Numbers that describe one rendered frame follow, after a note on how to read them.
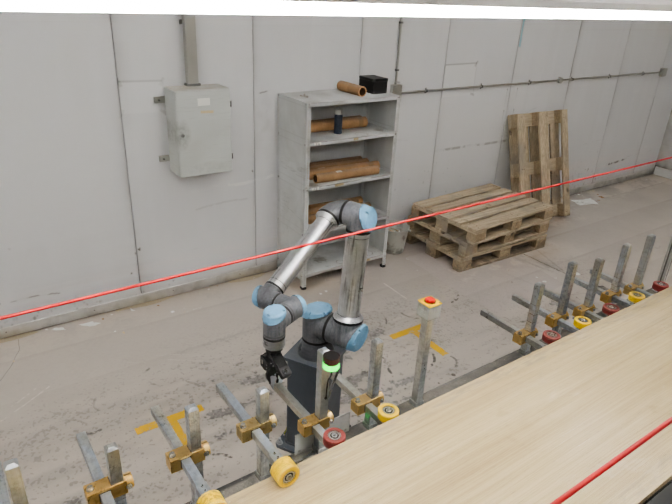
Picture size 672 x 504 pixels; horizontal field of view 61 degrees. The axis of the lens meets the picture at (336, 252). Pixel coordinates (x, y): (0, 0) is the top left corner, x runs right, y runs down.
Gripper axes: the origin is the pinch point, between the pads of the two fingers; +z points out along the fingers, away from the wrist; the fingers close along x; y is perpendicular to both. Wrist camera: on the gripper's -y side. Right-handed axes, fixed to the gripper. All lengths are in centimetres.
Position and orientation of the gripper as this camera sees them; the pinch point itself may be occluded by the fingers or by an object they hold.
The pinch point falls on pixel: (276, 388)
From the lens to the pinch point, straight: 245.5
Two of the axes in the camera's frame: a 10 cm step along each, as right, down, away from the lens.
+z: -0.5, 9.0, 4.3
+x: -8.2, 2.1, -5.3
